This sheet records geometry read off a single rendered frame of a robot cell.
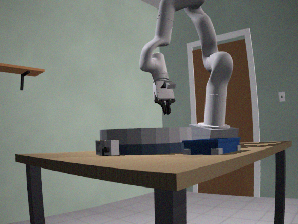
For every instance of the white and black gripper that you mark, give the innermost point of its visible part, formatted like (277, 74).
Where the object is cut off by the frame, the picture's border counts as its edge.
(163, 95)

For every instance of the blue open box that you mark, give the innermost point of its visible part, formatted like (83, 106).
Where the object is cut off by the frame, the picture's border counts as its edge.
(210, 146)

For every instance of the grey round turning table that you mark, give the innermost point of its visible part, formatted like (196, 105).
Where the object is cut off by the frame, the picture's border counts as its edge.
(142, 141)

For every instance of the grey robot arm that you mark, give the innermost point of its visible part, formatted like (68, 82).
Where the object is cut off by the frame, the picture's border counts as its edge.
(219, 64)

